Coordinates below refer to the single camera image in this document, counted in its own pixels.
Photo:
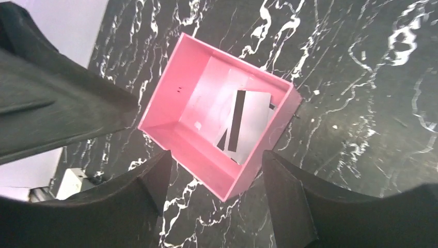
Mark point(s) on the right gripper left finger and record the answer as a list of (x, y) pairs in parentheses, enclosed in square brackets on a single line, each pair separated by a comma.
[(121, 212)]

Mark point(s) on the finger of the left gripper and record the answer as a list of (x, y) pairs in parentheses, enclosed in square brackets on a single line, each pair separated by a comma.
[(48, 100)]

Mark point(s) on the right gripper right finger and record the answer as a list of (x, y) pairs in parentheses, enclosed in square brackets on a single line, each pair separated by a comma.
[(307, 211)]

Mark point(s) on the white card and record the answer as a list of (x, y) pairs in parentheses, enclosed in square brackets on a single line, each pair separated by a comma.
[(244, 118)]

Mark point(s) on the pink plastic tray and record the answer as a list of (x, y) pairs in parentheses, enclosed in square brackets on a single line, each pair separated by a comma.
[(183, 114)]

